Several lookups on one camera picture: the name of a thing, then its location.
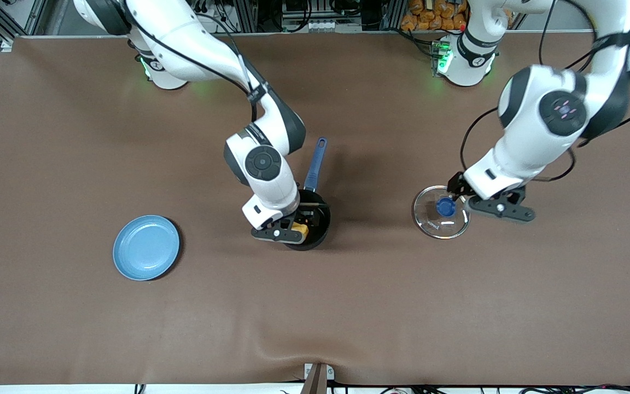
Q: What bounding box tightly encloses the glass lid blue knob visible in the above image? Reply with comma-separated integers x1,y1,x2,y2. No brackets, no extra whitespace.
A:
412,185,471,240

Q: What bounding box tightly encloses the brown table cloth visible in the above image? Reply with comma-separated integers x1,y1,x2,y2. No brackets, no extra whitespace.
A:
0,30,630,386

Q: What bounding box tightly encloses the blue plate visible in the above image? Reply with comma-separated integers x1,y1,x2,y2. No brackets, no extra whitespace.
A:
113,215,180,281

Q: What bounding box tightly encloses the bag of orange items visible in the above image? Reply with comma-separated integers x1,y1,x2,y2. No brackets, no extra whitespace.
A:
401,0,469,32

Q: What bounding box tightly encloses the white power strip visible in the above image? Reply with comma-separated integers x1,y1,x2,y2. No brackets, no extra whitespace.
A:
304,19,364,31

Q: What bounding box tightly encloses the black pot blue handle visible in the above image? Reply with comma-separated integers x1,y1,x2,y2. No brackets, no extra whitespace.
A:
282,137,332,251

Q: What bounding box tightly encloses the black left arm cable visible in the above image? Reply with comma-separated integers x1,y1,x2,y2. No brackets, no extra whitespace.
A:
460,0,630,184

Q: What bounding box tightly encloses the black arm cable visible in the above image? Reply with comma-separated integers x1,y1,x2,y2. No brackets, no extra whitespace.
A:
460,0,630,184
124,11,258,123

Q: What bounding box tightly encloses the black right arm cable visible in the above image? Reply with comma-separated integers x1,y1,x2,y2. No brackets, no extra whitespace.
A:
124,11,258,123

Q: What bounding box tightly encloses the metal bracket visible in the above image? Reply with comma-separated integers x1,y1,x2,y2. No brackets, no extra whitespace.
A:
303,363,335,394

